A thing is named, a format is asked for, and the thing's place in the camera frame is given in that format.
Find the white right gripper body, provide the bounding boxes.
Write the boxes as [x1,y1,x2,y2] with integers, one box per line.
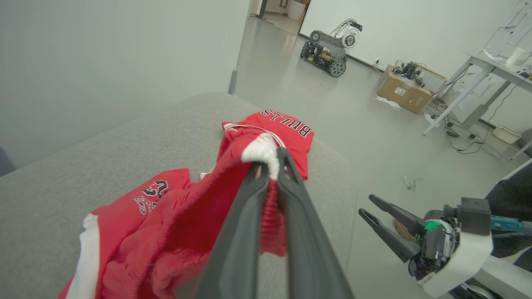
[409,209,494,299]

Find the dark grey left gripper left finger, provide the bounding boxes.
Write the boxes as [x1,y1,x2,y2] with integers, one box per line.
[195,163,271,299]

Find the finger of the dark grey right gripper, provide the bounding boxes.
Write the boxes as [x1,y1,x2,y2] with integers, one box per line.
[368,194,427,238]
[358,208,422,264]

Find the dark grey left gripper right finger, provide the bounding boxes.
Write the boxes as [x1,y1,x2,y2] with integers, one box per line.
[276,147,355,299]

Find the red T-shirt white sleeves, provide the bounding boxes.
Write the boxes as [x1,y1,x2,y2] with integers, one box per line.
[58,109,315,299]

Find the dark navy robot torso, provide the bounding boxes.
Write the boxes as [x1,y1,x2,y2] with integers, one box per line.
[485,159,532,260]

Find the brown cardboard box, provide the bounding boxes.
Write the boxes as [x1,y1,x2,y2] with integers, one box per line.
[376,64,433,115]

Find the small white floor box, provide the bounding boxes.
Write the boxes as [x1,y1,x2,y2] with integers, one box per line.
[492,125,521,145]

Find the white metal desk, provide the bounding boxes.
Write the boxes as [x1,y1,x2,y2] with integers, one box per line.
[422,53,532,162]

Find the grey tracked mobile robot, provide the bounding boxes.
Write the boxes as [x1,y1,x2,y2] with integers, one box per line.
[299,18,363,78]

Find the white paper roll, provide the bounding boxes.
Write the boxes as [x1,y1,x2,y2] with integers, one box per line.
[505,47,527,68]

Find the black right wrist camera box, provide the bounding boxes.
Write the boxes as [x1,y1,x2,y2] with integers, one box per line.
[443,197,493,236]

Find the black cable teal plug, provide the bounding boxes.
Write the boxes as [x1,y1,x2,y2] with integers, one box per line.
[490,215,532,237]

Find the black power strip cable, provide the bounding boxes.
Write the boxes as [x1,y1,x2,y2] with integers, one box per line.
[424,102,499,155]

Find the black cable clutter pile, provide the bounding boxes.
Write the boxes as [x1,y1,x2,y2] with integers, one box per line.
[393,60,426,81]

